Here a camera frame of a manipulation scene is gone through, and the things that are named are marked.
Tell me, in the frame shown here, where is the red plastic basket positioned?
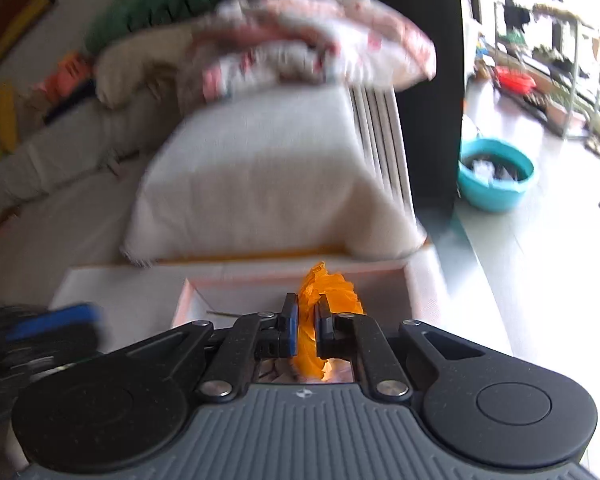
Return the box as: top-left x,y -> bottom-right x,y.
495,65 -> 537,94

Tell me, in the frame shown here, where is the teal plastic basin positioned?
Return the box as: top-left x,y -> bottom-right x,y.
457,138 -> 536,212

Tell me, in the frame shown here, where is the green cushion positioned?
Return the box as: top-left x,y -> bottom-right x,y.
87,0 -> 231,54

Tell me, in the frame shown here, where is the white ribbed panel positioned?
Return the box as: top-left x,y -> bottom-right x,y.
300,0 -> 417,213

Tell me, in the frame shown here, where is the black tablet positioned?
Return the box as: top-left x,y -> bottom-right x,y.
45,80 -> 97,124

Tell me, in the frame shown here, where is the metal drying rack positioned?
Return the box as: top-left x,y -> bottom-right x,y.
495,2 -> 600,142

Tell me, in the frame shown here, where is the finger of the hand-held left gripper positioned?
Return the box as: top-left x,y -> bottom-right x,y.
0,302 -> 103,349
0,342 -> 99,397

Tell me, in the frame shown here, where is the long yellow plush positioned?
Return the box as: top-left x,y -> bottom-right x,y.
0,82 -> 21,154

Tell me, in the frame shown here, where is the beige covered sofa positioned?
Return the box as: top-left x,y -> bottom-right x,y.
0,80 -> 427,306

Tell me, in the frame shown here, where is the dark pillar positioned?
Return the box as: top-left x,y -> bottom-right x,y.
365,0 -> 470,243

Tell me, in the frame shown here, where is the pink cardboard box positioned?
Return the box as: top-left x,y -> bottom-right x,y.
172,265 -> 412,386

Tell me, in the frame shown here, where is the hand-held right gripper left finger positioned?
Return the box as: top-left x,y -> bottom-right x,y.
125,294 -> 301,403

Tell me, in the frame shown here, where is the beige pillow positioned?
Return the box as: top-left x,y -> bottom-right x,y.
95,25 -> 201,109

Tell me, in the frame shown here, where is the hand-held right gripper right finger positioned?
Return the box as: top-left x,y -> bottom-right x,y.
314,296 -> 486,401

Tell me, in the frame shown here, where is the pink printed blanket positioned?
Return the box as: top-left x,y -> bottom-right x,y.
180,0 -> 438,107

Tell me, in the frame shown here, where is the orange cloth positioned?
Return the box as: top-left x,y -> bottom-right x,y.
292,260 -> 366,381

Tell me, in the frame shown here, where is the orange plush toy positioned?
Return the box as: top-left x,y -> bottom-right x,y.
35,52 -> 94,106

